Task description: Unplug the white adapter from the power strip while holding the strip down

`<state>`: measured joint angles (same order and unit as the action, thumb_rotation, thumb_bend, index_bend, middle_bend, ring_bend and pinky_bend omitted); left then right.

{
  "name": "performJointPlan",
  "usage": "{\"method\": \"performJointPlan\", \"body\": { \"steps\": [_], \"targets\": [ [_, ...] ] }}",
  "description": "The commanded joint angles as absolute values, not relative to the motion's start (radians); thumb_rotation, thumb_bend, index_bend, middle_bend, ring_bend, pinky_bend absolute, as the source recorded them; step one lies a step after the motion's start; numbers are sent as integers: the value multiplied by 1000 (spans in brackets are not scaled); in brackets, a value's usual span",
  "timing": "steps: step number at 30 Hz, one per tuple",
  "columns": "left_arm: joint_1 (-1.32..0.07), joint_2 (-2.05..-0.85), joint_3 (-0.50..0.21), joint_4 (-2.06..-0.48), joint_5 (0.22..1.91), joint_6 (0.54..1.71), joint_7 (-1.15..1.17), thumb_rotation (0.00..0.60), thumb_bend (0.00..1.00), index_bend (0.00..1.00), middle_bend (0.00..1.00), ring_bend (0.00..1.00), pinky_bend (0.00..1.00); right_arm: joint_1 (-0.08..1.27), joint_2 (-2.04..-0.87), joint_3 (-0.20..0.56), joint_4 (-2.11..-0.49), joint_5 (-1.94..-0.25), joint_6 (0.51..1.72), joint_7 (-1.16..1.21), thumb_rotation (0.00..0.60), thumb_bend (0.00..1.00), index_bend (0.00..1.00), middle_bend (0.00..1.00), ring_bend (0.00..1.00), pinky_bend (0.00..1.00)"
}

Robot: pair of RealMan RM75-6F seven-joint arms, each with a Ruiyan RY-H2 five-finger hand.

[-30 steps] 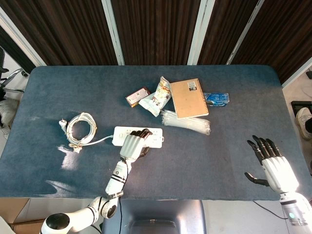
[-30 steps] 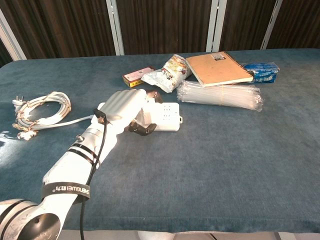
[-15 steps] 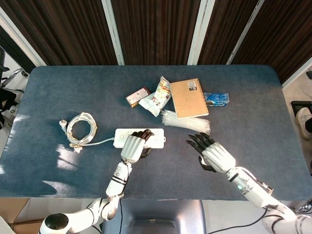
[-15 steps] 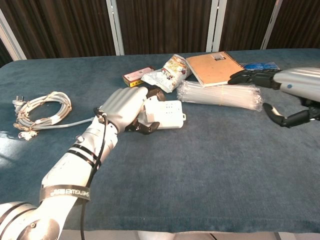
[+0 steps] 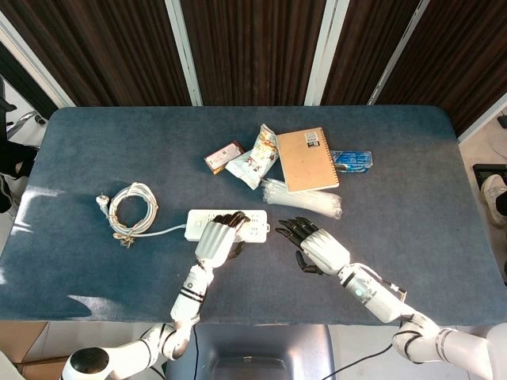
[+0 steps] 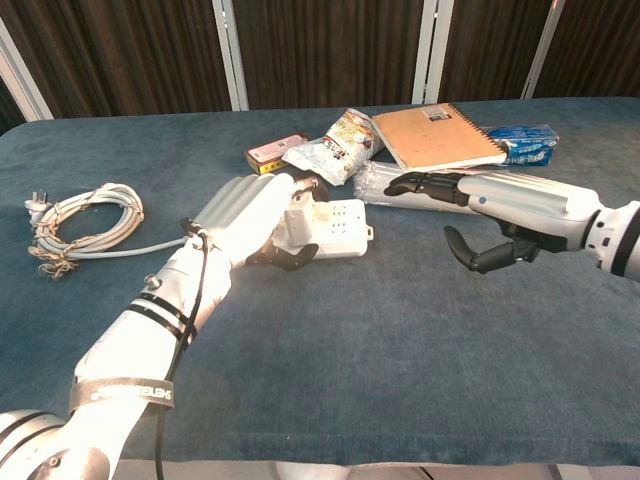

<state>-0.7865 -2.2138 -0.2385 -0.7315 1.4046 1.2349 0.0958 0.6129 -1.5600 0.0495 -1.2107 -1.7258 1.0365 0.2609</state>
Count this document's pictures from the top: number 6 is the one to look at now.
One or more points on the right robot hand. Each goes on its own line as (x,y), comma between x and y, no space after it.
(530,205)

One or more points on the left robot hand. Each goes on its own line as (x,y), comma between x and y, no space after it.
(245,215)

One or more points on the white plug adapter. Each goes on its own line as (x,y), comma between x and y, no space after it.
(299,222)

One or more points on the white power strip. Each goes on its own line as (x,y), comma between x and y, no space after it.
(342,230)

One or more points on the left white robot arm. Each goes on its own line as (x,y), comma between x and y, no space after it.
(130,350)

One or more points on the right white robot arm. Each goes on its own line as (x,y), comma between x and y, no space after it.
(617,240)

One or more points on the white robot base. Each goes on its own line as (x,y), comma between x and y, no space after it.
(310,472)

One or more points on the blue tissue pack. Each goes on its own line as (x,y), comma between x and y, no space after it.
(527,145)

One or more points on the red and yellow small box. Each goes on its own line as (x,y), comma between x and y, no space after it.
(267,152)

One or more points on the brown spiral notebook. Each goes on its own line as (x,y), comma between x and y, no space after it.
(435,137)

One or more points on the white printed snack bag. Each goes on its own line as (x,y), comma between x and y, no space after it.
(340,145)

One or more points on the clear wrapped straws bundle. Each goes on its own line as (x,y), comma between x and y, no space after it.
(372,180)

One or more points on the teal velvet tablecloth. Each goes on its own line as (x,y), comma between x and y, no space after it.
(350,350)

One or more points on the white partition frame post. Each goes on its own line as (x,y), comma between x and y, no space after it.
(231,55)
(22,75)
(542,50)
(432,50)

